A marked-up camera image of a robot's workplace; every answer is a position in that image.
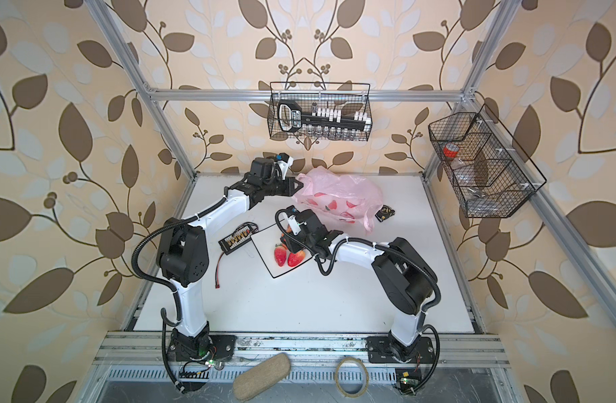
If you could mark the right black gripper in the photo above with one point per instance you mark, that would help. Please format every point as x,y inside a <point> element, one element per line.
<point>292,243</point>

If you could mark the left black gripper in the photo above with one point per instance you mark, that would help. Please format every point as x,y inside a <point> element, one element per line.
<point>289,189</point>

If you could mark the red fake strawberry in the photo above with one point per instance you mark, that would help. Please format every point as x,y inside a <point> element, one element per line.
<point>296,259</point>
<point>280,255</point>

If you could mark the pink plastic bag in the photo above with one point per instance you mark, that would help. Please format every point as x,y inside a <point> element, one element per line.
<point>346,199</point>

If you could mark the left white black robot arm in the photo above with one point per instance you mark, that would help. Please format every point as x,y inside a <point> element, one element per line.
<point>183,254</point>

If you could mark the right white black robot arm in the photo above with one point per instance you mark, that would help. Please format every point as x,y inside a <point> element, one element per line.
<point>406,279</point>

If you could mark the white square plate black rim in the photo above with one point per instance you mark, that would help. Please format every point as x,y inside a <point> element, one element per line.
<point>264,242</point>

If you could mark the black socket set tool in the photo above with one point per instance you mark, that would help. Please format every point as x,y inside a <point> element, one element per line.
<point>291,119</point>

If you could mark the black tape measure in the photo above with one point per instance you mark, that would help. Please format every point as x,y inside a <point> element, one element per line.
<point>385,213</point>

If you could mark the beige oval sponge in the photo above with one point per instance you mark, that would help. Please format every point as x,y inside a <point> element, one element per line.
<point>261,377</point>

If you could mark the clear tape roll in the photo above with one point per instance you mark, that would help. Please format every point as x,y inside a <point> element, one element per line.
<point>351,377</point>

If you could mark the black connector board with wires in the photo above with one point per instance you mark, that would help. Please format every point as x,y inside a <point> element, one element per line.
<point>232,242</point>

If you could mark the black wire basket back wall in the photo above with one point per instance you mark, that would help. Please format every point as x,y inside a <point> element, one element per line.
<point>348,96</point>

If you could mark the black wire basket wall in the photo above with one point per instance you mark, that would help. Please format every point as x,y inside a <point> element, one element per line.
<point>493,175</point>
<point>348,96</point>

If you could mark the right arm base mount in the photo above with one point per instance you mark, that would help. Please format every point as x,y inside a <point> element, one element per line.
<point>385,349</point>

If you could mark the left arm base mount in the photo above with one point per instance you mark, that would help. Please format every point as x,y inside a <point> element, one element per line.
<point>202,348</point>

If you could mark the black wire basket right wall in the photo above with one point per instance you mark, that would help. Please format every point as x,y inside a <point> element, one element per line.
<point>493,175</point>

